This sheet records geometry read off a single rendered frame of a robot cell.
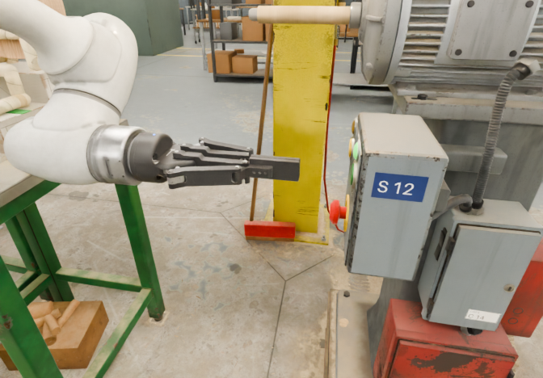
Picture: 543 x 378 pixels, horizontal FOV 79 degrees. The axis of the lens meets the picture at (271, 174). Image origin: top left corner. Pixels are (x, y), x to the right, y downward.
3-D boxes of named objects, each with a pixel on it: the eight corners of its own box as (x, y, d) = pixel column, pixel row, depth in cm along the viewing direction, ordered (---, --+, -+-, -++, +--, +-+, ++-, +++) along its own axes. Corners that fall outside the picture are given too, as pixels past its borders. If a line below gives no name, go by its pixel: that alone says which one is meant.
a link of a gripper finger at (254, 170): (237, 161, 46) (231, 172, 44) (272, 165, 46) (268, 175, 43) (237, 171, 47) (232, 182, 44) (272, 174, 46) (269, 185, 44)
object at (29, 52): (46, 69, 92) (34, 32, 88) (36, 71, 90) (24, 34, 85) (36, 69, 93) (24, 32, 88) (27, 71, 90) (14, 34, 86)
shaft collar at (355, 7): (360, 3, 65) (362, 1, 60) (358, 28, 66) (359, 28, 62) (350, 3, 65) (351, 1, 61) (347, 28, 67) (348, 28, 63)
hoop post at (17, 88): (32, 105, 90) (20, 69, 85) (23, 108, 87) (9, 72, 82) (23, 104, 90) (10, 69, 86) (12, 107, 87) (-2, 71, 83)
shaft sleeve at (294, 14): (350, 6, 65) (351, 5, 62) (348, 24, 66) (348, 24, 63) (260, 6, 67) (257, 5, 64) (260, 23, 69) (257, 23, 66)
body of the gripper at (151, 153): (159, 165, 55) (212, 170, 54) (132, 192, 48) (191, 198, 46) (151, 123, 52) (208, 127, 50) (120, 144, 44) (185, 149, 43)
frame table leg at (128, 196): (166, 313, 151) (125, 128, 108) (161, 324, 146) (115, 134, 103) (155, 312, 152) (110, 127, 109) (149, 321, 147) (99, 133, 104)
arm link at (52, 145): (72, 174, 44) (101, 90, 48) (-26, 165, 46) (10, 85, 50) (117, 195, 54) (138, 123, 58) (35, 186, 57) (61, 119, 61)
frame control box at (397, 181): (461, 233, 66) (505, 109, 54) (509, 326, 48) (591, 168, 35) (338, 220, 70) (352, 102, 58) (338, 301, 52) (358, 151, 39)
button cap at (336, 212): (351, 216, 56) (354, 196, 54) (352, 231, 52) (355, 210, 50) (329, 214, 56) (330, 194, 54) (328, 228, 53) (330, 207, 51)
